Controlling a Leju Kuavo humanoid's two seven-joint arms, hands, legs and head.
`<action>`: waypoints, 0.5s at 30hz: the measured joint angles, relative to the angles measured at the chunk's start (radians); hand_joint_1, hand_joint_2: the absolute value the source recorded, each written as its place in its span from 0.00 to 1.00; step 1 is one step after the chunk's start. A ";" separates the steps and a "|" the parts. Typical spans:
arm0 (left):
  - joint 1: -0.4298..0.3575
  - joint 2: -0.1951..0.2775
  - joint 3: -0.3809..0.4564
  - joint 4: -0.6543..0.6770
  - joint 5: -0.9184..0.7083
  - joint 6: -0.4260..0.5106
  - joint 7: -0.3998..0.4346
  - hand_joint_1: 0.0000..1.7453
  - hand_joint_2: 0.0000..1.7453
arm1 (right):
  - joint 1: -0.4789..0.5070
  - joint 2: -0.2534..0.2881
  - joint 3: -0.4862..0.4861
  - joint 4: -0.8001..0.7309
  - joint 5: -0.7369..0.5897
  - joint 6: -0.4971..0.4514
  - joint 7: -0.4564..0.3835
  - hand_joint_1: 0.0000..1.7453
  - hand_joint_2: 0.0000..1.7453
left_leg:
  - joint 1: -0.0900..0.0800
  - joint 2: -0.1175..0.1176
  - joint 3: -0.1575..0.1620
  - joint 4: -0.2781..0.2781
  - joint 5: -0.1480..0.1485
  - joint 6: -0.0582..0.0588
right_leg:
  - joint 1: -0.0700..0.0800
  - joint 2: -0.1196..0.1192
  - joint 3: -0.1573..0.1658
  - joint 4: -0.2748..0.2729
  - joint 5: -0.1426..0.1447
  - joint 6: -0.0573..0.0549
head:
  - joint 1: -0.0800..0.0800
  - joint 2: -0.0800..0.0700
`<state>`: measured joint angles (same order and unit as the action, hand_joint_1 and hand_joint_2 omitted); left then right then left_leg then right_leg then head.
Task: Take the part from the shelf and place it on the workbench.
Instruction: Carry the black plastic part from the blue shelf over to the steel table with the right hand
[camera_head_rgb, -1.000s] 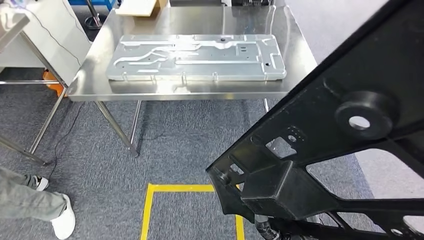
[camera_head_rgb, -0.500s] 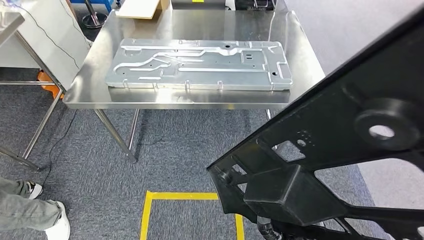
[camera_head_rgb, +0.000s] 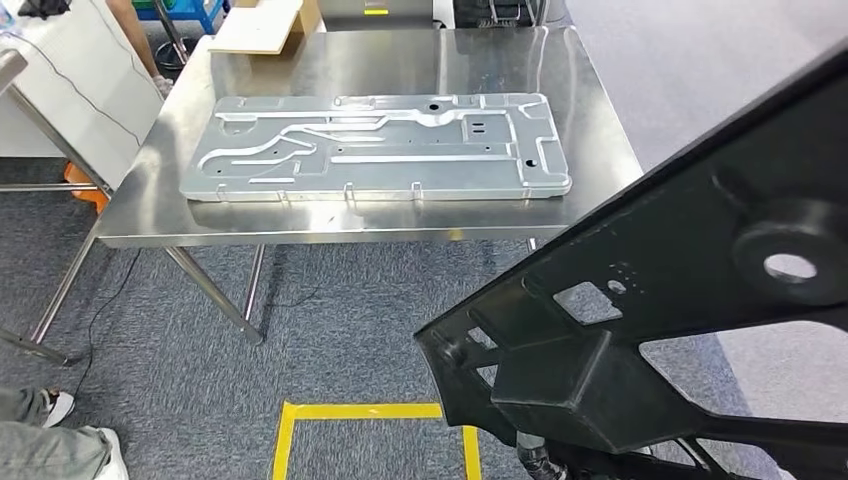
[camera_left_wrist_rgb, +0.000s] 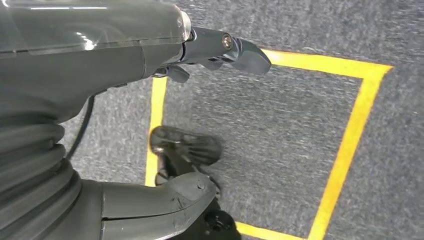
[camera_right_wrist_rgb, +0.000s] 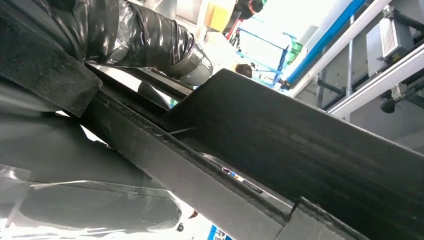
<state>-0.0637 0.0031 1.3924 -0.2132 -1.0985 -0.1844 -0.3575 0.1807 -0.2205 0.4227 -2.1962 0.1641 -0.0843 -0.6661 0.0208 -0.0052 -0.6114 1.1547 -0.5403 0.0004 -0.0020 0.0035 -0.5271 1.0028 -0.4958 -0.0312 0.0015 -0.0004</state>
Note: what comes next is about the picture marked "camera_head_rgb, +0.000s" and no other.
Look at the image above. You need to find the black plastic frame part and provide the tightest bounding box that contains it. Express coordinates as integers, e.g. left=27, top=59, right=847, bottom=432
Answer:
left=413, top=39, right=848, bottom=480

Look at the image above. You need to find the stainless steel workbench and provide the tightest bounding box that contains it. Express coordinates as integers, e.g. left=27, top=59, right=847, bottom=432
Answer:
left=94, top=26, right=645, bottom=346

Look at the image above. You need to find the silver aluminium plate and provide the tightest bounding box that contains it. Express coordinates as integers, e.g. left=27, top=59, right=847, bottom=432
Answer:
left=178, top=92, right=573, bottom=204

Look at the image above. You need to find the grey machine with yellow label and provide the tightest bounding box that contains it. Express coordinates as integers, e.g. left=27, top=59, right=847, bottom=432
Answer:
left=316, top=0, right=437, bottom=32

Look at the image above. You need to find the pale wooden board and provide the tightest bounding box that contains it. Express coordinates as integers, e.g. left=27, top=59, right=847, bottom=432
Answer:
left=207, top=0, right=324, bottom=56

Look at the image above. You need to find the black round pole base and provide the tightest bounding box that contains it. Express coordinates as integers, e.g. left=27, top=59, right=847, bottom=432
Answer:
left=152, top=0, right=202, bottom=75

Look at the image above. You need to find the blue metal cart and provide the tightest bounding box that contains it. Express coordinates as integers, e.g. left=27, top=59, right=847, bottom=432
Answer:
left=131, top=0, right=231, bottom=36

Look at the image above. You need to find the orange object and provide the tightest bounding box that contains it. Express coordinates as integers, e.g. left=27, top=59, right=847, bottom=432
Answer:
left=62, top=162, right=112, bottom=215

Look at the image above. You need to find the person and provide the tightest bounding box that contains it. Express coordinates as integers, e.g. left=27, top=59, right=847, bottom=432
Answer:
left=104, top=0, right=176, bottom=101
left=0, top=386, right=131, bottom=480

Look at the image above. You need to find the white cabinet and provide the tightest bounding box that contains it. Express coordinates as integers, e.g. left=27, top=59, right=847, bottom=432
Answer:
left=0, top=0, right=166, bottom=193

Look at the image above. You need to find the black cloth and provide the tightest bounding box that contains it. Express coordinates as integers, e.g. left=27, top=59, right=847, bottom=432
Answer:
left=17, top=0, right=72, bottom=20

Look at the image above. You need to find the black case with handle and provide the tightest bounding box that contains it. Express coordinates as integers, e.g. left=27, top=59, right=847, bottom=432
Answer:
left=452, top=0, right=552, bottom=30

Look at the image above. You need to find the black floor cable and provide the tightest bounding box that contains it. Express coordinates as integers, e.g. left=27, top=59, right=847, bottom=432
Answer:
left=71, top=248, right=145, bottom=399

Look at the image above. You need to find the steel frame table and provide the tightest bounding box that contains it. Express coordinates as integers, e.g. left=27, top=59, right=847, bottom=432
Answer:
left=0, top=48, right=115, bottom=367

